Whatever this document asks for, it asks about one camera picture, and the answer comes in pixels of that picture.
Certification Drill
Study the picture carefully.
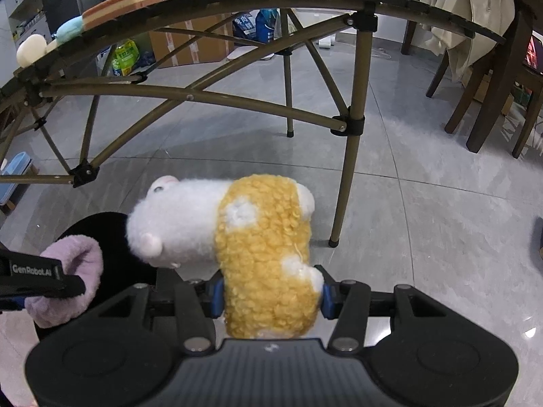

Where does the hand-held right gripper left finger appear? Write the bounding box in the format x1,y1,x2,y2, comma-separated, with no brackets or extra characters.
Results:
87,275,225,356

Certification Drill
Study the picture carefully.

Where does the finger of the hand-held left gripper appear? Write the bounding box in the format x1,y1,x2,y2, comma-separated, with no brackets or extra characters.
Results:
0,248,86,312

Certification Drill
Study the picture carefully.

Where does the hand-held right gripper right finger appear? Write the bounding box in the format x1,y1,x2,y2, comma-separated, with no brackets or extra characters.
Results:
314,265,456,355

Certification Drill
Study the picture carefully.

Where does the pink fluffy plush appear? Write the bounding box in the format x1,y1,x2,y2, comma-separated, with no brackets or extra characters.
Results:
24,235,105,330

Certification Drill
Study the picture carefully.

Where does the white and yellow plush toy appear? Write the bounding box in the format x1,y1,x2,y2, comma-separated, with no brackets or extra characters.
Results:
126,173,326,341

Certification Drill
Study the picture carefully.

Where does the black trash bin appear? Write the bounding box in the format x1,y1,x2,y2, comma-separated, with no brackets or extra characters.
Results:
42,211,187,293

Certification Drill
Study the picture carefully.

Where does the light blue plush toy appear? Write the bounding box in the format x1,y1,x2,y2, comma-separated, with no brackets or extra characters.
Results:
54,15,86,45

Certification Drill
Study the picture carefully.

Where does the tan folding table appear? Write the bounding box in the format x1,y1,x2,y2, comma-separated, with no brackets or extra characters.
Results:
0,0,507,249

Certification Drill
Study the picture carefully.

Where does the white round plush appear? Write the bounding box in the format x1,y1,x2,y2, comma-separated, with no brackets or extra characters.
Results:
16,34,49,69

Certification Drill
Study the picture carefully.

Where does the green plastic bag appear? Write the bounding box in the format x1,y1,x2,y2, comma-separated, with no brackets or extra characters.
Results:
111,39,141,78

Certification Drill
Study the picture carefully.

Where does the white floor scale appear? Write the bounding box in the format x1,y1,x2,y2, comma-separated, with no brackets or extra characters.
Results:
226,44,281,63

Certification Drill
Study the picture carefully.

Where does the dark wooden chair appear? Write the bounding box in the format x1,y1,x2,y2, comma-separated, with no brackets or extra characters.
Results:
426,6,543,159

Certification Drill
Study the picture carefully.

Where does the large taped cardboard box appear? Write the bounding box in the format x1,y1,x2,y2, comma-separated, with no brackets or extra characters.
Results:
148,14,235,69

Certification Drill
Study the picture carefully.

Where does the striped foam block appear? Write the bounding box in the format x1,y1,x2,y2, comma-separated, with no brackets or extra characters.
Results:
80,0,164,31

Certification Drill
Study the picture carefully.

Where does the dark blue pet food bag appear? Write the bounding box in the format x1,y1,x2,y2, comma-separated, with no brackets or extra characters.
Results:
255,8,281,44

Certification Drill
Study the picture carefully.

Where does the cream garment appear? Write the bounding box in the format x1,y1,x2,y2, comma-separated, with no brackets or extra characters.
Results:
418,0,516,84

